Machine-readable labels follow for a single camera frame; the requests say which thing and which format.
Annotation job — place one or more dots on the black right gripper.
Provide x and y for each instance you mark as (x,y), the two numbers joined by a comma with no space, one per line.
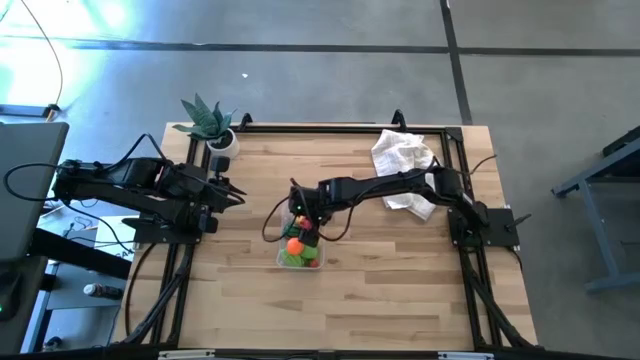
(312,200)

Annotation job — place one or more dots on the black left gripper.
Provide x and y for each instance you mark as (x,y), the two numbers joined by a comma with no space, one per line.
(212,192)

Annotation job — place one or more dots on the smooth green toy fruit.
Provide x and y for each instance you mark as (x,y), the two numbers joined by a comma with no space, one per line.
(310,252)

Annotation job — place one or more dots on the orange toy pumpkin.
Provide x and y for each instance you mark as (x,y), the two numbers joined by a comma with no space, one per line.
(295,246)

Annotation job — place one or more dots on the striped green toy watermelon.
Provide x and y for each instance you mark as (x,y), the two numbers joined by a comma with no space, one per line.
(290,230)

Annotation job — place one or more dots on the red toy strawberry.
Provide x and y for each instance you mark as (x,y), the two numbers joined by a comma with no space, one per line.
(314,263)

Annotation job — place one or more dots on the green toy starfruit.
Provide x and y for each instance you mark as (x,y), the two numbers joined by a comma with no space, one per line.
(291,260)

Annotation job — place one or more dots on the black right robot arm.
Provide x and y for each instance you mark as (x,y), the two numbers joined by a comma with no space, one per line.
(380,185)

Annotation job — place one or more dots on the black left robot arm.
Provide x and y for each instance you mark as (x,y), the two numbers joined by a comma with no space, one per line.
(125,187)

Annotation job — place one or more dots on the clear plastic tupperware container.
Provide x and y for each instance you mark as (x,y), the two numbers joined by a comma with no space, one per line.
(300,268)

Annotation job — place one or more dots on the potted plant white pot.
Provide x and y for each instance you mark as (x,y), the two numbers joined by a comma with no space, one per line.
(223,145)

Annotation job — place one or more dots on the white checked cloth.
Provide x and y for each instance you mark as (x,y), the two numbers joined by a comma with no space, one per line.
(400,150)

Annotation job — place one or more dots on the white printed sheet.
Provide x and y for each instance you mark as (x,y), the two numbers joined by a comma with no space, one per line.
(107,235)

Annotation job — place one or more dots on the dark bottle white cap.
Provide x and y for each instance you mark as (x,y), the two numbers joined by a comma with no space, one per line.
(102,291)

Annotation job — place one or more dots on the grey cart surface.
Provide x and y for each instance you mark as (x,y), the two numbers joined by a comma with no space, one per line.
(30,150)

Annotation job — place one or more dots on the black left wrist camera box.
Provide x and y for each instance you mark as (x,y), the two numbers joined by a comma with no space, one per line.
(220,164)

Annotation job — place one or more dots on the black aluminium rig frame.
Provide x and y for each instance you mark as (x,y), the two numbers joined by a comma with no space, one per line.
(350,129)

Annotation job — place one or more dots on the blue metal frame table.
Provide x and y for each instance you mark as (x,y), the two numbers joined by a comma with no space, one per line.
(597,227)

